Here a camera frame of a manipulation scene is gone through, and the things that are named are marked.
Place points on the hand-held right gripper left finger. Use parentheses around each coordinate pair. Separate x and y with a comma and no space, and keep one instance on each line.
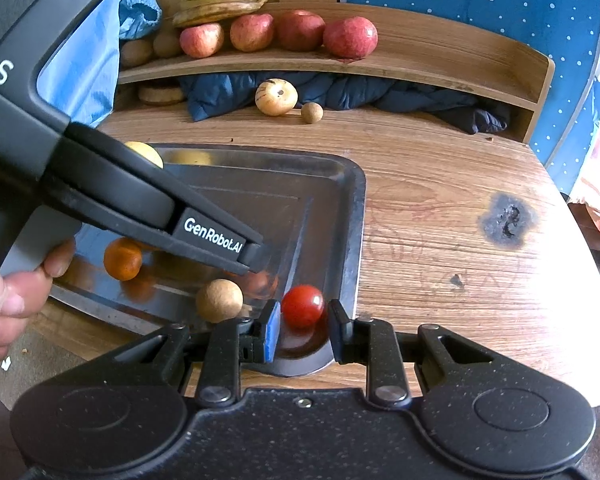
(272,332)

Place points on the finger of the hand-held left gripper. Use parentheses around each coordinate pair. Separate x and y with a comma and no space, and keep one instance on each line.
(215,232)

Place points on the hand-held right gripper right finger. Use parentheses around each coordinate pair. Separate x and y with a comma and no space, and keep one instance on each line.
(342,332)

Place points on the red cherry tomato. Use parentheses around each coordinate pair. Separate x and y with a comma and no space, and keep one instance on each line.
(302,306)

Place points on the metal tray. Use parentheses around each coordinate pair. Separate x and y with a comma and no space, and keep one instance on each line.
(290,195)

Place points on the small orange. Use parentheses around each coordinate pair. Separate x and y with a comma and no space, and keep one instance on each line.
(122,259)

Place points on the yellow lemon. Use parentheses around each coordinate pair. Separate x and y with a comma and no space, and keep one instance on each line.
(145,152)

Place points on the person's left hand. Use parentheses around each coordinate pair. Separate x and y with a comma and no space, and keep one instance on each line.
(10,300)

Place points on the light blue garment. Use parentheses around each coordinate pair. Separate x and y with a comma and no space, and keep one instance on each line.
(80,70)

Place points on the brown kiwi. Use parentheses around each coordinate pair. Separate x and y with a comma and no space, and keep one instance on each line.
(136,53)
(167,44)

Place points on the round flat brown bread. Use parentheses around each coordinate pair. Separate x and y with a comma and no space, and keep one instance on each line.
(161,95)

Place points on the crumpled blue plastic cover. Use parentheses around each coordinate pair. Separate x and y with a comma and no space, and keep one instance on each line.
(140,10)

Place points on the red apple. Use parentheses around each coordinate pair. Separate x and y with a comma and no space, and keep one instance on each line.
(251,32)
(300,30)
(350,37)
(201,40)

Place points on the dark blue cloth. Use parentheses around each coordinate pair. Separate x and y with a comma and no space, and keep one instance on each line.
(380,92)

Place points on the banana bunch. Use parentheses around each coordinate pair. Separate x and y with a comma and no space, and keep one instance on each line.
(220,7)

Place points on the curved wooden shelf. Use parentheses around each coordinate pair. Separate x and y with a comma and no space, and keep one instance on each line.
(455,50)

